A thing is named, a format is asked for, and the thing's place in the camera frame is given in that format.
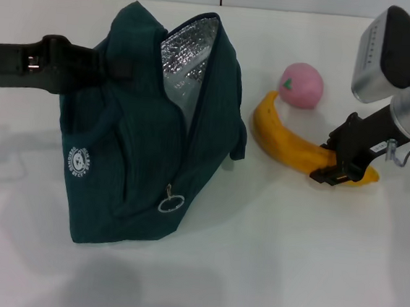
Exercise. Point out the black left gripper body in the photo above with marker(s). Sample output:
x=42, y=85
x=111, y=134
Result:
x=13, y=66

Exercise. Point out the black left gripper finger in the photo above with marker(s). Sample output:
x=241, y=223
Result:
x=104, y=64

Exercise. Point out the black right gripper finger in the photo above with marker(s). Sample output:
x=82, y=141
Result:
x=333, y=176
x=330, y=144

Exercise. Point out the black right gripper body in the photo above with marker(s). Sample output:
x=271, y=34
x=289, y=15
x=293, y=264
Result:
x=362, y=139

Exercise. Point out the yellow toy banana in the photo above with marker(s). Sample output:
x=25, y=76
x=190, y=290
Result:
x=279, y=135

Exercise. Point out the pink toy peach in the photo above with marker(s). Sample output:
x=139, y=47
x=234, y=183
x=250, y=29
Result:
x=302, y=85

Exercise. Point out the dark teal insulated lunch bag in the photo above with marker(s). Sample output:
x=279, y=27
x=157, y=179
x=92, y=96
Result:
x=137, y=136

